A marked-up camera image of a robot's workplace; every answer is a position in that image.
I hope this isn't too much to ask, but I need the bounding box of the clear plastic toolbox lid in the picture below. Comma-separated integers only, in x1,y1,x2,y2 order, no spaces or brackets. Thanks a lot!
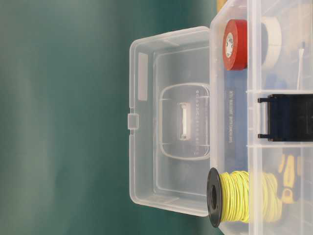
128,26,211,216

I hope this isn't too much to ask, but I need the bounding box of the white cable tie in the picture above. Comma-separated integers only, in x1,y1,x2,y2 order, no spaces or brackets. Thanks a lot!
297,47,305,90

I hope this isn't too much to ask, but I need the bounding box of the yellow black handled tool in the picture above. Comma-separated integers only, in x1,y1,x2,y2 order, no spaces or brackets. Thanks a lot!
276,153,302,204

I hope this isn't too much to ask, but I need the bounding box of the yellow wire spool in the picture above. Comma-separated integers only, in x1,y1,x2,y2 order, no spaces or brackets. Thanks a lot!
206,167,283,228

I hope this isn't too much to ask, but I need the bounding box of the white tape roll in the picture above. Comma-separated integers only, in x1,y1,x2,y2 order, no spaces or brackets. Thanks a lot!
261,17,282,70

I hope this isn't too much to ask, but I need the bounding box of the red electrical tape roll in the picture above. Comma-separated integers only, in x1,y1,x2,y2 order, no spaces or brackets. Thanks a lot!
223,19,247,71

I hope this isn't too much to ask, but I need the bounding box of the clear plastic toolbox body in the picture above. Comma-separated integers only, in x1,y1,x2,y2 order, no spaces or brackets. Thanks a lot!
210,0,313,235

